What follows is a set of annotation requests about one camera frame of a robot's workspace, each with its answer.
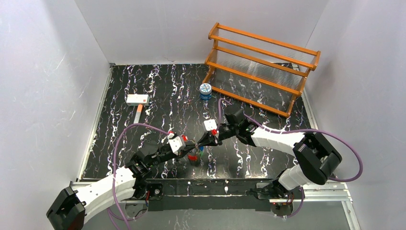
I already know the metal key organizer red handle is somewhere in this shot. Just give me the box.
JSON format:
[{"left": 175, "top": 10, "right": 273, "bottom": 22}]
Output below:
[{"left": 182, "top": 135, "right": 204, "bottom": 167}]

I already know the aluminium rail frame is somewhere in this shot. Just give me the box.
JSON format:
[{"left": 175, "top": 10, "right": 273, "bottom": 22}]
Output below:
[{"left": 119, "top": 179, "right": 360, "bottom": 230}]

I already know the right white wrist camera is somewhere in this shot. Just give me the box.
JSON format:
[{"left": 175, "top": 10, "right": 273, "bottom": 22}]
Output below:
[{"left": 203, "top": 119, "right": 218, "bottom": 136}]

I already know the white orange marker pen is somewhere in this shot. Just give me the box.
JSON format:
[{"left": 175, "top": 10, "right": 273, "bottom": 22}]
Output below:
[{"left": 133, "top": 104, "right": 144, "bottom": 124}]

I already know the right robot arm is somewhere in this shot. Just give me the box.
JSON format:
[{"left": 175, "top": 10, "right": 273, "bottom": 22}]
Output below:
[{"left": 198, "top": 109, "right": 342, "bottom": 196}]

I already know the blue jar with patterned lid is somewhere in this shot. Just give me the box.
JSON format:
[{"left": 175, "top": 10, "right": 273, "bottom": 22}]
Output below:
[{"left": 199, "top": 83, "right": 212, "bottom": 101}]

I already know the orange wooden shelf rack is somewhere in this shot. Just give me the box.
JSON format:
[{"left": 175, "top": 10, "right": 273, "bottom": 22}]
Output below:
[{"left": 203, "top": 23, "right": 321, "bottom": 117}]

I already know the white box with red logo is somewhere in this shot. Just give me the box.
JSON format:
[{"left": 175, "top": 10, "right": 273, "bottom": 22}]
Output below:
[{"left": 126, "top": 94, "right": 150, "bottom": 106}]

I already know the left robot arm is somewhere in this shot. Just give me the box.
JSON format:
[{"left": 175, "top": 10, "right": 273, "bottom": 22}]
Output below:
[{"left": 46, "top": 141, "right": 198, "bottom": 230}]

